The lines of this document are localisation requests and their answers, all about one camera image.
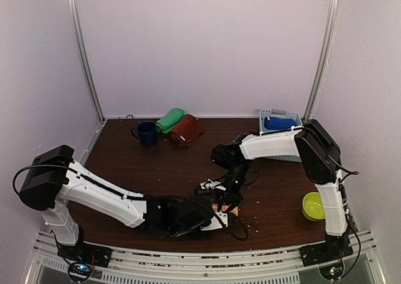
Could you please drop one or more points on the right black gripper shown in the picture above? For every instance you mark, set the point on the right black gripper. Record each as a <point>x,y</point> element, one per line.
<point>229,199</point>

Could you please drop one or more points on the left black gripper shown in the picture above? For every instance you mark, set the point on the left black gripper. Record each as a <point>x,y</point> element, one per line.
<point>197,237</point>

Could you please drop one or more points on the orange patterned towel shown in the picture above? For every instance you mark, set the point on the orange patterned towel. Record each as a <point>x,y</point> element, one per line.
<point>233,212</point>

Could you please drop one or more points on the blue towel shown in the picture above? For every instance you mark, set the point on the blue towel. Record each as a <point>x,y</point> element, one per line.
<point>275,123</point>

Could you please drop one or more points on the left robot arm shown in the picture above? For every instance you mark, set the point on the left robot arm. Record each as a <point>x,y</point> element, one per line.
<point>54,178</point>

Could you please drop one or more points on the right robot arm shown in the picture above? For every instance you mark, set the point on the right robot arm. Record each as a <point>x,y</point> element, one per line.
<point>315,151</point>

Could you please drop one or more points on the yellow-green bowl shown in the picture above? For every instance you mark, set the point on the yellow-green bowl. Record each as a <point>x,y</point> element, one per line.
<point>312,207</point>

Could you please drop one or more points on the brown rolled towel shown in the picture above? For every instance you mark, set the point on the brown rolled towel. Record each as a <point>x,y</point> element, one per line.
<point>186,131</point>

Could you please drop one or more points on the green rolled towel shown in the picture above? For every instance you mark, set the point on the green rolled towel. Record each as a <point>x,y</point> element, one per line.
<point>166,124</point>

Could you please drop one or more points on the dark blue mug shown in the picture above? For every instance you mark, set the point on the dark blue mug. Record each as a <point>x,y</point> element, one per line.
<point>145,133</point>

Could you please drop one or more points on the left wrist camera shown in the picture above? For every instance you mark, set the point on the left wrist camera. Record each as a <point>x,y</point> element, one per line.
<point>226,218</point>

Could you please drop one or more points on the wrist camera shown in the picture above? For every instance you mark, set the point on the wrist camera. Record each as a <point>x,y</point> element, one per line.
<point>226,218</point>
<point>209,187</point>

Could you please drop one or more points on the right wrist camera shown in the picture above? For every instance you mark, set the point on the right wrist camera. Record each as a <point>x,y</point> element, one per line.
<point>209,187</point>

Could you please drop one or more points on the front aluminium rail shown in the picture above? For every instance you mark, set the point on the front aluminium rail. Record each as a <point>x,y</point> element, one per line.
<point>277,265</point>

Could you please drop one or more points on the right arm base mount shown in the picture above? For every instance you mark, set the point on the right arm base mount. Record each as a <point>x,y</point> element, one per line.
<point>328,258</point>

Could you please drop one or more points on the right aluminium frame post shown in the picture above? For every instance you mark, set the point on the right aluminium frame post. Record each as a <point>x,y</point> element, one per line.
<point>322,66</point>

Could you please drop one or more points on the aluminium frame post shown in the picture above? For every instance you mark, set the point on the aluminium frame post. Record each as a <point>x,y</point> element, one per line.
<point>75,16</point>
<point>322,66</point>

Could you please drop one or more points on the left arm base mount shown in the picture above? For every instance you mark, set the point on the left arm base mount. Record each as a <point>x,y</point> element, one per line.
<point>82,261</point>

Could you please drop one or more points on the left aluminium frame post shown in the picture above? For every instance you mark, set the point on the left aluminium frame post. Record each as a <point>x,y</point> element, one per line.
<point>75,16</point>

